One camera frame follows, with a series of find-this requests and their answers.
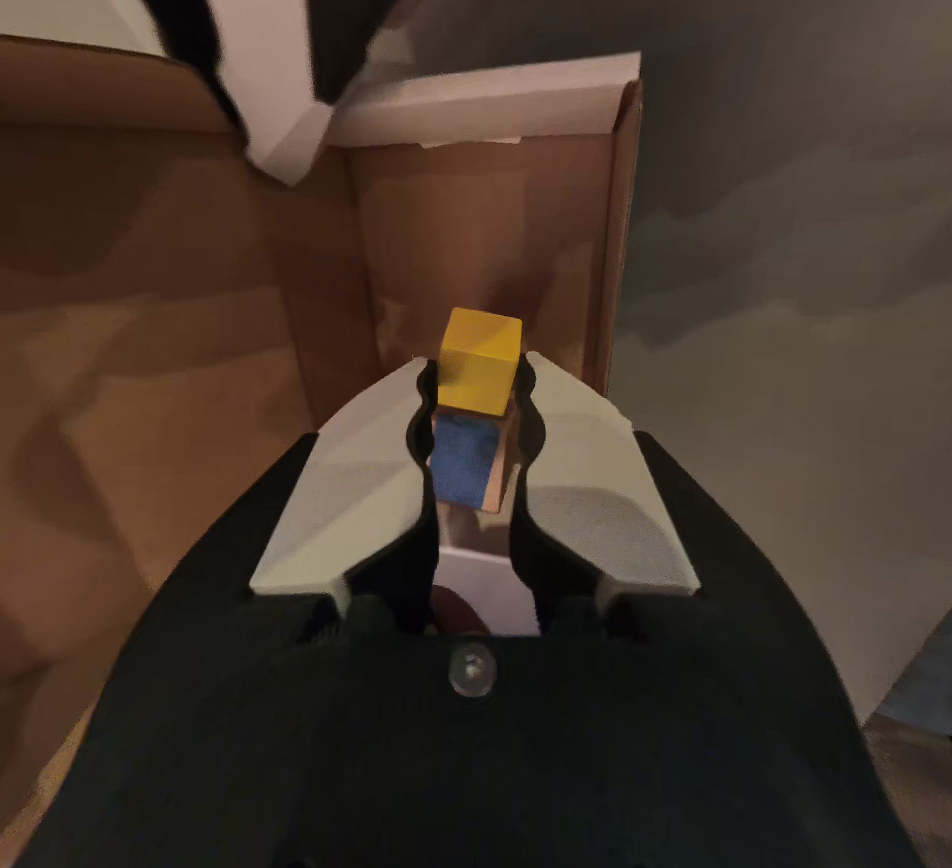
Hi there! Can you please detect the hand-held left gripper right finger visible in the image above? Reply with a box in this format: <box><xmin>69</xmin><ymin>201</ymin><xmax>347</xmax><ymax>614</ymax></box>
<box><xmin>512</xmin><ymin>349</ymin><xmax>702</xmax><ymax>632</ymax></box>

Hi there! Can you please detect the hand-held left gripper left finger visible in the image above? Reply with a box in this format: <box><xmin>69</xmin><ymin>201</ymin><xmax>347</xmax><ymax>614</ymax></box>
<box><xmin>250</xmin><ymin>357</ymin><xmax>441</xmax><ymax>618</ymax></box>

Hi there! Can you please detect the blue cube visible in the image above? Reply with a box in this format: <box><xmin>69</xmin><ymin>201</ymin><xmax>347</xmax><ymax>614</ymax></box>
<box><xmin>429</xmin><ymin>410</ymin><xmax>519</xmax><ymax>514</ymax></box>

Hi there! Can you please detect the yellow cube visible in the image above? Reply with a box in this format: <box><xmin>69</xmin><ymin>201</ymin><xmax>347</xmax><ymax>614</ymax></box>
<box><xmin>436</xmin><ymin>307</ymin><xmax>524</xmax><ymax>416</ymax></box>

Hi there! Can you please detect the white and brown cardboard box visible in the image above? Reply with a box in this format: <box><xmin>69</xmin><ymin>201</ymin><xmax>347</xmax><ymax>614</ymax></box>
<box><xmin>0</xmin><ymin>33</ymin><xmax>645</xmax><ymax>868</ymax></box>

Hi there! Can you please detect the person's left hand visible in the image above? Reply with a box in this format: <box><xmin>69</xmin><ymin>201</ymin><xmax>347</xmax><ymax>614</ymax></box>
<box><xmin>430</xmin><ymin>584</ymin><xmax>486</xmax><ymax>636</ymax></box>

